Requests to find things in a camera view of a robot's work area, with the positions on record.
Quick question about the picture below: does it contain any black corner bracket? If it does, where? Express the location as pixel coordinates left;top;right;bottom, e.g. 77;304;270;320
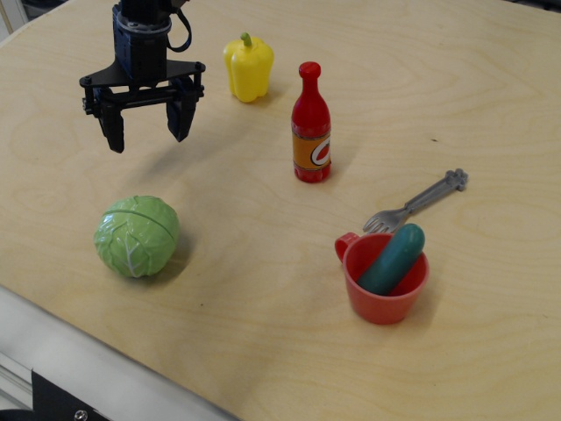
32;371;109;421

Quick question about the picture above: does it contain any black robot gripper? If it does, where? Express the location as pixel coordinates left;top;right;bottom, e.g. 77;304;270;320
80;4;205;153

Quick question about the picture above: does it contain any dark green toy cucumber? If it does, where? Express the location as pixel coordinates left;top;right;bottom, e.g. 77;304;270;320
357;224;425;296

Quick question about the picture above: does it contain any yellow toy bell pepper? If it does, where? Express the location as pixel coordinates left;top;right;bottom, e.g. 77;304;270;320
224;32;274;103

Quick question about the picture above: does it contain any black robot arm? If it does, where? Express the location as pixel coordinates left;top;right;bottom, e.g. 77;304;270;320
80;1;205;153

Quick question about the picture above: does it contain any black cable loop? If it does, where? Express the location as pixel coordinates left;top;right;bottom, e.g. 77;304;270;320
167;7;193;54

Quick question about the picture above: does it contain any red toy ketchup bottle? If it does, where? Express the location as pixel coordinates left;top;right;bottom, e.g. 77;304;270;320
291;61;331;183

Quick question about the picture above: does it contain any green toy cabbage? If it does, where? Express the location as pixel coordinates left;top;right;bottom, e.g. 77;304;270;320
93;196;180;278

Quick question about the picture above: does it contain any red plastic cup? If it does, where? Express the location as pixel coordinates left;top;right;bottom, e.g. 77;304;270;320
335;232;430;325

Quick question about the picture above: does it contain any grey plastic toy fork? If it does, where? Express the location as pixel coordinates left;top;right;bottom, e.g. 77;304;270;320
363;168;469;233

